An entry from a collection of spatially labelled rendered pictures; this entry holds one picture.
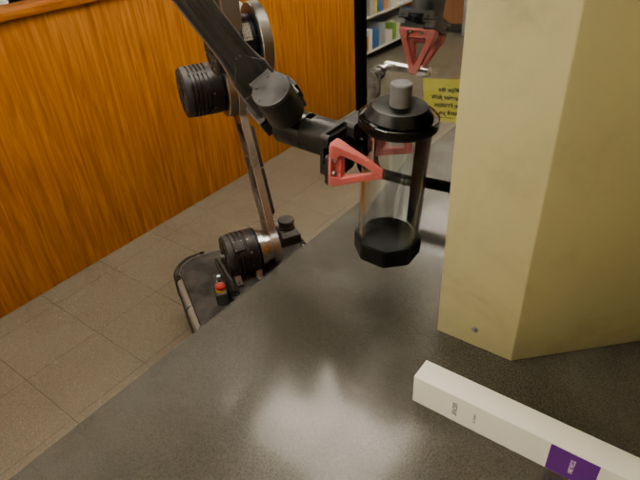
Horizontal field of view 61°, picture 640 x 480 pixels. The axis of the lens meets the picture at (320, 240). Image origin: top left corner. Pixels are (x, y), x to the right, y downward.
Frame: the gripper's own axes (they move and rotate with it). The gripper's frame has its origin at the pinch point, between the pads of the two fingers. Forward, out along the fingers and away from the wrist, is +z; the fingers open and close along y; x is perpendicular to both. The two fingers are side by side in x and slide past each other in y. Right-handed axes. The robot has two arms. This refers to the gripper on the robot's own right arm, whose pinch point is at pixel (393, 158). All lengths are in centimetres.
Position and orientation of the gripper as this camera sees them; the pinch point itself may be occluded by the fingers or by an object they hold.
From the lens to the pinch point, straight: 77.9
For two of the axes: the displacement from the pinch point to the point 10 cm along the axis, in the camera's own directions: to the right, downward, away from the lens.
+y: 5.7, -5.0, 6.5
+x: 0.0, 7.9, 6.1
